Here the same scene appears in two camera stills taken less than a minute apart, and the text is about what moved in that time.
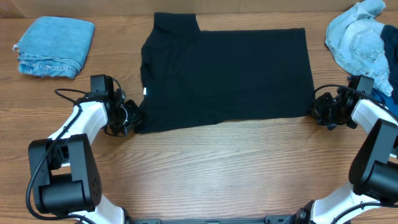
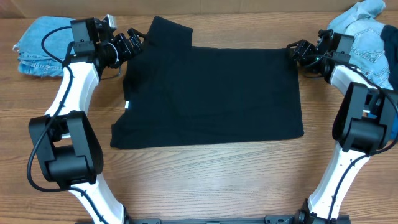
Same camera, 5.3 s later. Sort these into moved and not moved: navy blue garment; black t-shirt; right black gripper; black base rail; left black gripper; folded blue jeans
Moved: left black gripper; black t-shirt; right black gripper
Not moved: folded blue jeans; black base rail; navy blue garment
